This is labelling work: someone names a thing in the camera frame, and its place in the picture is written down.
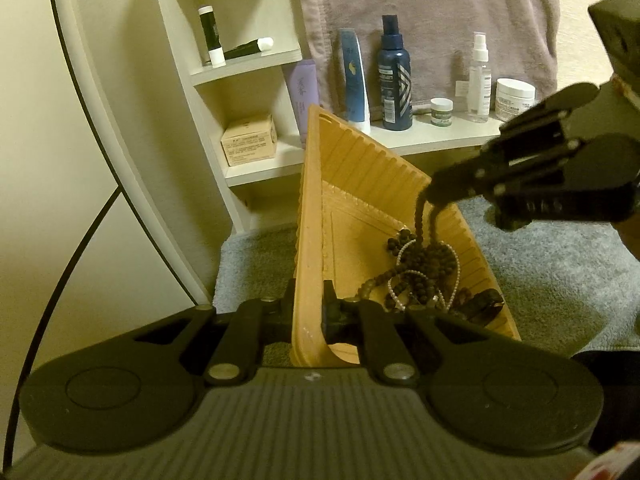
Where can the black tube with white cap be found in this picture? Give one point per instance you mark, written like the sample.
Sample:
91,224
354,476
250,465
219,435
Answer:
245,49

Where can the dark blue spray bottle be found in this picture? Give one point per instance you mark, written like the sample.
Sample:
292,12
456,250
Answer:
395,85

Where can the small white box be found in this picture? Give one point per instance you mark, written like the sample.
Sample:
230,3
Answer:
462,91

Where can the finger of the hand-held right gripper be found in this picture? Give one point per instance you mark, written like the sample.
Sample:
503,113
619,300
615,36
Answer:
530,120
525,200

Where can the orange ribbed plastic tray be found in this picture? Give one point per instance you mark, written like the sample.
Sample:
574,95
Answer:
345,195

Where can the light blue white tube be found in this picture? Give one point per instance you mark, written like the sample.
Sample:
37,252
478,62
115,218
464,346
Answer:
354,72

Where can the black white upright tube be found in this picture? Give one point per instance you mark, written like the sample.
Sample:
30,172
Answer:
210,30

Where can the clear spray bottle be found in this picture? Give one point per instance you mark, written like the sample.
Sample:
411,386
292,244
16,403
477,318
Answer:
479,87

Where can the white cream jar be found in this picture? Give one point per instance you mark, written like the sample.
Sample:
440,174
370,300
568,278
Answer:
515,100

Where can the purple tube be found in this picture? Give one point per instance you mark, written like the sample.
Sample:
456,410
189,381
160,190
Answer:
302,92

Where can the white curved furniture panel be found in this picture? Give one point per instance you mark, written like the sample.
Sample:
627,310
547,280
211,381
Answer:
50,160

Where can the mauve towel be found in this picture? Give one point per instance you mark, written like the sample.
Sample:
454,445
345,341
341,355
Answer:
450,10

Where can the grey mat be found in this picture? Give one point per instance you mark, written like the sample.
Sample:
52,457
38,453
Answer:
550,285

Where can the black clip piece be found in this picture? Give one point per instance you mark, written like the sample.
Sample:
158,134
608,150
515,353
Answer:
487,305

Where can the white red printed paper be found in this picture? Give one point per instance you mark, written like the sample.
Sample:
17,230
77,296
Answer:
617,465

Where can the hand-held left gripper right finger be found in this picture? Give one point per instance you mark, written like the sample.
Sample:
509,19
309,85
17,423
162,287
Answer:
328,310

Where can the white shelf unit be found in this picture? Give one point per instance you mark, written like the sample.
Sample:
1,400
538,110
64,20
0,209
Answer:
250,172

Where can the beige cardboard box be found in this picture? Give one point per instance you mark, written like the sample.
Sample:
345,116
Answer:
250,142

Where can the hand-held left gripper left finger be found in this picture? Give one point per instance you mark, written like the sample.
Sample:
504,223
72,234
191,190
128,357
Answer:
277,320

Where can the small green label jar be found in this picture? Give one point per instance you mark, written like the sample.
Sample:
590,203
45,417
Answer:
442,114

